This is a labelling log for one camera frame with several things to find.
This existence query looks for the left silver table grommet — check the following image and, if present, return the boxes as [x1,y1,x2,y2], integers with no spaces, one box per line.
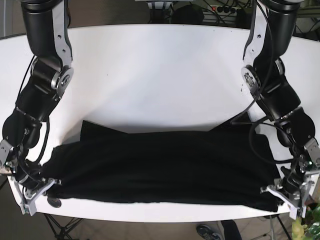
[47,197,62,208]

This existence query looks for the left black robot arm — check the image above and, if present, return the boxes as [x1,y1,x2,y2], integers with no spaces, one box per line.
[241,0,320,219]

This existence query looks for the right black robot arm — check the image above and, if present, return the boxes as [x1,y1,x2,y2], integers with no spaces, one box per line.
[0,0,74,215]

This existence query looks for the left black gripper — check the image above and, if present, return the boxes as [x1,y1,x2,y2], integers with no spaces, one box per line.
[260,169,320,220]

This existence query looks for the black printed T-shirt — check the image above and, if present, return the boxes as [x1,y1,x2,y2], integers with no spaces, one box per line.
[40,121,280,212]

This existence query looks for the green potted plant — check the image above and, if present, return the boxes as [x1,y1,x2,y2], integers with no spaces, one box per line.
[291,203,320,240]

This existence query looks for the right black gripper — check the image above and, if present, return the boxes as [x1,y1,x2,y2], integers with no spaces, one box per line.
[12,175,62,216]

